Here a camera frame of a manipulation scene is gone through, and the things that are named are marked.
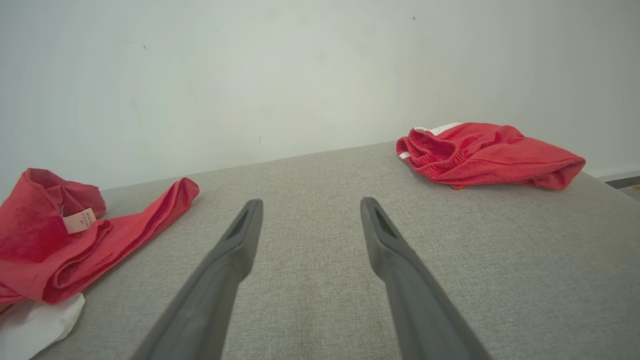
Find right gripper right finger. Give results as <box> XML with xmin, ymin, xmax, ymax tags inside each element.
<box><xmin>360</xmin><ymin>196</ymin><xmax>493</xmax><ymax>360</ymax></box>

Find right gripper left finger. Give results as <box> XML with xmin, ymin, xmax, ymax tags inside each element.
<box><xmin>131</xmin><ymin>198</ymin><xmax>264</xmax><ymax>360</ymax></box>

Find red Bulls 23 jersey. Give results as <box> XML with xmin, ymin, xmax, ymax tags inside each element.
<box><xmin>0</xmin><ymin>168</ymin><xmax>201</xmax><ymax>360</ymax></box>

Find red shorts with white stripes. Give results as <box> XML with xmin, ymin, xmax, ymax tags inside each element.
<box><xmin>396</xmin><ymin>121</ymin><xmax>587</xmax><ymax>191</ymax></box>

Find grey fabric sofa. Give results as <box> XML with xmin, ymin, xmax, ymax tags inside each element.
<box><xmin>31</xmin><ymin>141</ymin><xmax>640</xmax><ymax>360</ymax></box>

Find white wall baseboard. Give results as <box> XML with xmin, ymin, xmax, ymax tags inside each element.
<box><xmin>585</xmin><ymin>167</ymin><xmax>640</xmax><ymax>190</ymax></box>

